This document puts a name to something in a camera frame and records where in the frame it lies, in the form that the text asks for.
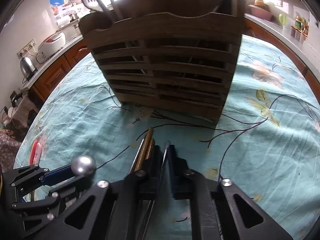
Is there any steel chopstick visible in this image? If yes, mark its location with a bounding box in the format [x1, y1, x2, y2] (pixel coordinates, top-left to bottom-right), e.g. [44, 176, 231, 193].
[142, 140, 170, 240]
[129, 139, 144, 173]

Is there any steel fork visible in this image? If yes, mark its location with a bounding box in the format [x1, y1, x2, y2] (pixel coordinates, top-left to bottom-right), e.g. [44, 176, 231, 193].
[110, 0, 124, 20]
[82, 0, 116, 23]

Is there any steel spoon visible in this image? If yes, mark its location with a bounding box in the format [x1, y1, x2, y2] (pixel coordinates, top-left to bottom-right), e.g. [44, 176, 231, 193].
[71, 155, 97, 176]

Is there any red patterned chopstick one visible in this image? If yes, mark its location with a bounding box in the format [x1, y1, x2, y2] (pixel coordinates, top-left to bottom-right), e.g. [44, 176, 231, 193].
[134, 127, 153, 172]

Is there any red patterned chopstick two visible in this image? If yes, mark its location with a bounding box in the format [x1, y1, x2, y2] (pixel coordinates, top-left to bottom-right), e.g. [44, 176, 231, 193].
[145, 139, 155, 160]

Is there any red white peeler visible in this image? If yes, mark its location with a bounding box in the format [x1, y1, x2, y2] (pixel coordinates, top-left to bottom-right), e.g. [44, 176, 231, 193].
[29, 140, 42, 165]

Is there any floral teal tablecloth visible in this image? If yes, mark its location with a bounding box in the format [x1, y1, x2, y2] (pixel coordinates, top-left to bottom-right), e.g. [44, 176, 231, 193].
[14, 36, 319, 239]

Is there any steel electric kettle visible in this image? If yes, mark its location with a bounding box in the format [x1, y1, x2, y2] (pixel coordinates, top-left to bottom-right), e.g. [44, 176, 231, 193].
[20, 57, 37, 81]

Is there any wooden utensil holder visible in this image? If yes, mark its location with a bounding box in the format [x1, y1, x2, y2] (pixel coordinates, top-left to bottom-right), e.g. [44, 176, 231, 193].
[79, 0, 246, 123]

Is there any red white rice cooker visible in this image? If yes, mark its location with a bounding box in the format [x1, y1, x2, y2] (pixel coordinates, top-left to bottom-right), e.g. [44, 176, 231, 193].
[36, 32, 66, 63]

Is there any spice jar rack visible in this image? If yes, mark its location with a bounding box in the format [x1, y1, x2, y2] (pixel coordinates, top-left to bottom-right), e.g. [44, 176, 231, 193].
[290, 16, 310, 42]

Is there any pink plastic basin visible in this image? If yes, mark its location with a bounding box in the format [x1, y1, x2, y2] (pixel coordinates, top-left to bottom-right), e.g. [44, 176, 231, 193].
[248, 5, 273, 21]

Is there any green mug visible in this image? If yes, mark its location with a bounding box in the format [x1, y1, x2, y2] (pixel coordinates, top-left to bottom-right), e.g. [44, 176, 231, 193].
[278, 14, 287, 26]

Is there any wall power socket strip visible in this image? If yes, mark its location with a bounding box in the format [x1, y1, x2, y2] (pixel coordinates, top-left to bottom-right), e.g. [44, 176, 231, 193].
[17, 39, 36, 59]

